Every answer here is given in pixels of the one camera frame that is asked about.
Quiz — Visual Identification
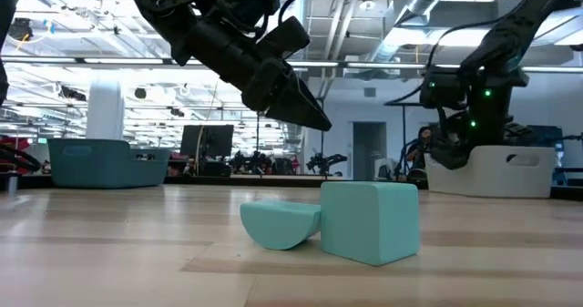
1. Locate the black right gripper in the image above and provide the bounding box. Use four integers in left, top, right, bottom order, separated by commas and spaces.
430, 67, 534, 170

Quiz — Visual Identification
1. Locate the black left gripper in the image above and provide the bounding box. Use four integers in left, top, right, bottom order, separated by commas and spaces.
184, 19, 332, 132

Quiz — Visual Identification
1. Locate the teal cube block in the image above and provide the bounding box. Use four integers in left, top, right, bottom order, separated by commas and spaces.
320, 180, 421, 267

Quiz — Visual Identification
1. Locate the teal half-round block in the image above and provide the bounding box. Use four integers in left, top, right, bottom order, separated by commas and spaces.
240, 200, 322, 251

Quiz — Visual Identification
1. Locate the person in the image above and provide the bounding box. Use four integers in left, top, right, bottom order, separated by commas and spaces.
406, 126, 434, 171

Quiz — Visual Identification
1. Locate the white plastic bin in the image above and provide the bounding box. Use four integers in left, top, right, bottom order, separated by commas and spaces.
424, 145, 557, 199

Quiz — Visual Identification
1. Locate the white chair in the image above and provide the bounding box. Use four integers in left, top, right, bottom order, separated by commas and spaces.
373, 158, 397, 180

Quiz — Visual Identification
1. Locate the grey door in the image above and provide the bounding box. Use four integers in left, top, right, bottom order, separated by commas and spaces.
353, 121, 387, 180

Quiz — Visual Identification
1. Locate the blue equipment cart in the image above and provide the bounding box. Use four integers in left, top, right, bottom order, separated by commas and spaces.
530, 125, 566, 151

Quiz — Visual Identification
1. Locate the black monitor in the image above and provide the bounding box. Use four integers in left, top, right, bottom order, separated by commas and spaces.
180, 124, 235, 177

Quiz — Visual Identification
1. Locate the white pillar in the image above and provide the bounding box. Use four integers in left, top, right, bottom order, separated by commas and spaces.
86, 79, 125, 140

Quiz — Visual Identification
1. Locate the teal plastic bin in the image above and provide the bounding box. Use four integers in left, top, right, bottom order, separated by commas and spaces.
47, 138, 170, 189

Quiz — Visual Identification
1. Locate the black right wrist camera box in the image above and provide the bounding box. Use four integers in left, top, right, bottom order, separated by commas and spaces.
418, 67, 468, 111

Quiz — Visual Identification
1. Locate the black table frame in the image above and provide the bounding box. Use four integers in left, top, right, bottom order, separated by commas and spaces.
0, 173, 583, 201

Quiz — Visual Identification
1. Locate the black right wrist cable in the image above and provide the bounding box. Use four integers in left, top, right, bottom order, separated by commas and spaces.
384, 19, 502, 107

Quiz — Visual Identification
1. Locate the black looped cable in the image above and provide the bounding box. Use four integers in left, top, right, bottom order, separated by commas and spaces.
0, 142, 43, 172

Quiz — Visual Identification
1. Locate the black ceiling cable reel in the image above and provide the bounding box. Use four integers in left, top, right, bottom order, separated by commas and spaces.
6, 17, 34, 43

